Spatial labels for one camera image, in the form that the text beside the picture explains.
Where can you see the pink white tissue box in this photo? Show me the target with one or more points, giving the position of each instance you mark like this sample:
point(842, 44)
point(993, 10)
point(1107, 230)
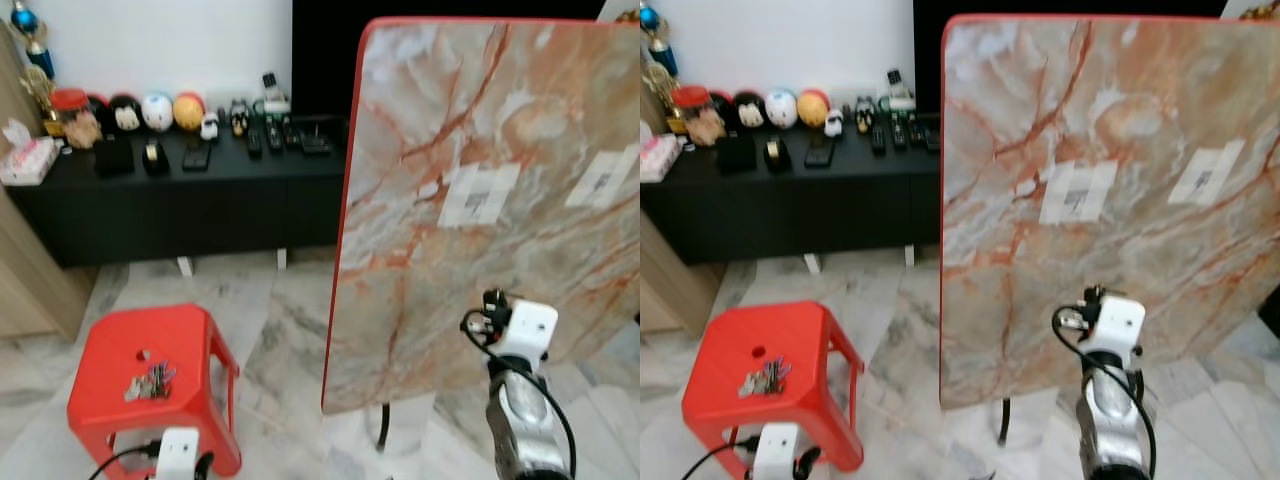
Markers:
point(28, 160)
point(658, 158)

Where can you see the bunch of keys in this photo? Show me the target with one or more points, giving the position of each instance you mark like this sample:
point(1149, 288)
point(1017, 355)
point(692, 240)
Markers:
point(152, 382)
point(768, 378)

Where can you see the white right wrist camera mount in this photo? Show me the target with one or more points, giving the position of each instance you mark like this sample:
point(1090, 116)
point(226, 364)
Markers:
point(1118, 325)
point(530, 330)

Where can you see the white paper label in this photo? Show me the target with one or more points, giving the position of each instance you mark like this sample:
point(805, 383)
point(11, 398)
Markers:
point(1206, 172)
point(480, 195)
point(1078, 192)
point(602, 178)

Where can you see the black egg shaped plush toy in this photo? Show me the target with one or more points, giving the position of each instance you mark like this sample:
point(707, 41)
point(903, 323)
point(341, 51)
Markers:
point(125, 113)
point(750, 110)

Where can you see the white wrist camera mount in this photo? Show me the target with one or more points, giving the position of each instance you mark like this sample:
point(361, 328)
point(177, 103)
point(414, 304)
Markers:
point(530, 330)
point(1118, 325)
point(776, 452)
point(178, 455)

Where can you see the gold trophy with blue globe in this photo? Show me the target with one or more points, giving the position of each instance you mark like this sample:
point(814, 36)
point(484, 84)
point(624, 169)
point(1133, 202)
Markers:
point(655, 35)
point(30, 40)

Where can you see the small white panda figure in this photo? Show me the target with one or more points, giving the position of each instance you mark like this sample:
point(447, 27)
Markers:
point(209, 127)
point(833, 124)

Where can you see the clear jar with red lid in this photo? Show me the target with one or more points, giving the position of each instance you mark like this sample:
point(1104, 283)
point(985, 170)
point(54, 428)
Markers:
point(698, 118)
point(75, 120)

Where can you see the light wooden cabinet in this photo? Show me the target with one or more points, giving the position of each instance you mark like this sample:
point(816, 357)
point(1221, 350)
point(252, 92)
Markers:
point(30, 270)
point(665, 280)

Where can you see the green white desk holder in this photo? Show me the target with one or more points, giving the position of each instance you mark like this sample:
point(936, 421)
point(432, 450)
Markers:
point(897, 94)
point(272, 98)

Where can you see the red plastic stool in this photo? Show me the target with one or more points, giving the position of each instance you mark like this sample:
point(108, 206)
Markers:
point(150, 330)
point(770, 325)

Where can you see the black remote control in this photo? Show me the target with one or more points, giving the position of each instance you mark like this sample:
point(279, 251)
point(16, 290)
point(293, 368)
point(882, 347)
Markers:
point(878, 139)
point(253, 141)
point(292, 134)
point(898, 134)
point(273, 136)
point(916, 132)

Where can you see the black low tv console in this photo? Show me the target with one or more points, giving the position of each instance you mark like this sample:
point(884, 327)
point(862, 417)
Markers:
point(180, 215)
point(800, 210)

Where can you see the black wallet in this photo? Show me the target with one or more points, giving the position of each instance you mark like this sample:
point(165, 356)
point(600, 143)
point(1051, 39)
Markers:
point(114, 157)
point(737, 154)

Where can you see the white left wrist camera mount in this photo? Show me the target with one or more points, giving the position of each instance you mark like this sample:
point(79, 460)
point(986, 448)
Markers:
point(178, 455)
point(776, 452)

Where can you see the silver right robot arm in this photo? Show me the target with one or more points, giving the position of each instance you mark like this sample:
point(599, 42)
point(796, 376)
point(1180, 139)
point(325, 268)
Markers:
point(525, 420)
point(1112, 420)

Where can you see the yellow egg shaped plush toy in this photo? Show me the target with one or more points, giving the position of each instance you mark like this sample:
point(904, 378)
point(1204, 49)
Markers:
point(188, 111)
point(813, 108)

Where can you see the black tray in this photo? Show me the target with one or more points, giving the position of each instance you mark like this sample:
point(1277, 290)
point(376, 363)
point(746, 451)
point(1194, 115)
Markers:
point(933, 135)
point(317, 140)

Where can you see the marble folding table red rim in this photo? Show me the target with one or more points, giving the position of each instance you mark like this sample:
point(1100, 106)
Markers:
point(1180, 280)
point(480, 300)

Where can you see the black tape dispenser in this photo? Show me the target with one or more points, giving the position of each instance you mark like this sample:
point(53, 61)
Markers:
point(155, 157)
point(778, 154)

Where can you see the black phone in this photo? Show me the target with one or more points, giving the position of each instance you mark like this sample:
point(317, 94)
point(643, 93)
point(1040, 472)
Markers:
point(820, 153)
point(196, 156)

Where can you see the white egg shaped plush toy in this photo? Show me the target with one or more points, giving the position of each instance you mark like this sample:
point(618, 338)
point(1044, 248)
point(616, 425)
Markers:
point(157, 111)
point(781, 108)

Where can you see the small black panda figure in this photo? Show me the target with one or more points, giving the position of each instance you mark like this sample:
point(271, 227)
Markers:
point(864, 115)
point(239, 118)

